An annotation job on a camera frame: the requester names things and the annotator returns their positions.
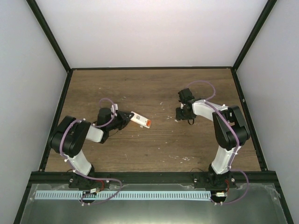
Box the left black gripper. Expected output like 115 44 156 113
107 111 134 132

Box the white remote control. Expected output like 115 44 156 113
131 112 149 128

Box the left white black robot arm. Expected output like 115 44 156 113
48 106 134 189

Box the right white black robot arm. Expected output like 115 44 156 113
176 88 250 188

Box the grey metal front plate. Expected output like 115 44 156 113
21 184 287 224

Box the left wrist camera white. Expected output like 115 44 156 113
111 104 118 113

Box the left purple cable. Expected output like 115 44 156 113
59 98 123 207

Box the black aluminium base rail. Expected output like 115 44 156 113
30 171 277 190

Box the black enclosure frame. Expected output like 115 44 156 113
14 0 293 224

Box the light blue slotted cable duct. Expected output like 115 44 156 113
34 190 211 201

